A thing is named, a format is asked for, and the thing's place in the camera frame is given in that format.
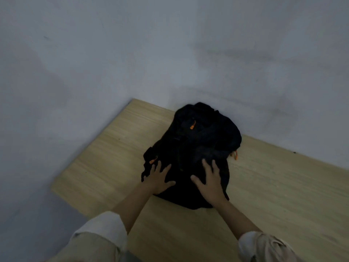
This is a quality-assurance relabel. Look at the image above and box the person's right forearm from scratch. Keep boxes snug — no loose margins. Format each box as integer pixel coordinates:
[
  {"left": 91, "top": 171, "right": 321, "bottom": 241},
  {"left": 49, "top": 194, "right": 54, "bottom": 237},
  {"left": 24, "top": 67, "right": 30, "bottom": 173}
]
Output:
[{"left": 216, "top": 200, "right": 263, "bottom": 241}]

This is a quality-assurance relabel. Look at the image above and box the person's left forearm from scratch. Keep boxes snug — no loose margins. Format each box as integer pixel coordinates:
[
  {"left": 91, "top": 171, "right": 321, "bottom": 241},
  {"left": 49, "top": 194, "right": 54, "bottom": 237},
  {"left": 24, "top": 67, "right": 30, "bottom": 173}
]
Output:
[{"left": 111, "top": 183, "right": 159, "bottom": 235}]

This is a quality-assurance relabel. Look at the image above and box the person's beige left sleeve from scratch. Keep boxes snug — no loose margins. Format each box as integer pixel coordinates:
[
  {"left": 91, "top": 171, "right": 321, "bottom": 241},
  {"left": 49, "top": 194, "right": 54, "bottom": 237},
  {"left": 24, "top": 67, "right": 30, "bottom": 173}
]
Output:
[{"left": 45, "top": 211, "right": 129, "bottom": 262}]

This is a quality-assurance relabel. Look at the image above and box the black backpack with orange zippers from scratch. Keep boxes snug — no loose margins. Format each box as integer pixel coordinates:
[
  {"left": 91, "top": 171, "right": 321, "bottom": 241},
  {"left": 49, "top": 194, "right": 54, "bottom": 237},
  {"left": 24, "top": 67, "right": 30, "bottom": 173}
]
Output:
[{"left": 141, "top": 102, "right": 242, "bottom": 210}]

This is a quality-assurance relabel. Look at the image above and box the person's left hand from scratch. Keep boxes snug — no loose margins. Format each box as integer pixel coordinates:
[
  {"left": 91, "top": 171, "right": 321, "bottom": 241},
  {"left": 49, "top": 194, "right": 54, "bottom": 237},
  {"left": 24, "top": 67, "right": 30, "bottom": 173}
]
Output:
[{"left": 141, "top": 160, "right": 176, "bottom": 196}]

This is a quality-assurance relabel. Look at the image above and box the person's beige right sleeve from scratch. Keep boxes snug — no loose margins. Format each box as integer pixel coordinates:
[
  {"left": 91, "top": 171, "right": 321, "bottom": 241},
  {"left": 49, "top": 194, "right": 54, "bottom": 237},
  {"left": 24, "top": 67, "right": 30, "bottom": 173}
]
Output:
[{"left": 238, "top": 231, "right": 302, "bottom": 262}]

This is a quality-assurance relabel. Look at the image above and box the person's right hand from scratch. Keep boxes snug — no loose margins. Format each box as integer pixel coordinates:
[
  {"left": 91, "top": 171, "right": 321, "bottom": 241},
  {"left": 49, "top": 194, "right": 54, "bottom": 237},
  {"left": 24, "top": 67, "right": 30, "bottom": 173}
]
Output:
[{"left": 190, "top": 159, "right": 229, "bottom": 207}]

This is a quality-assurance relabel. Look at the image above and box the person's beige sleeve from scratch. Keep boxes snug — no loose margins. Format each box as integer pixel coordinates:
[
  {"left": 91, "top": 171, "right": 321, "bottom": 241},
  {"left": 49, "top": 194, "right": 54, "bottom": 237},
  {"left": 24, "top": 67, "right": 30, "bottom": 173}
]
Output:
[
  {"left": 45, "top": 211, "right": 129, "bottom": 262},
  {"left": 238, "top": 231, "right": 302, "bottom": 262}
]

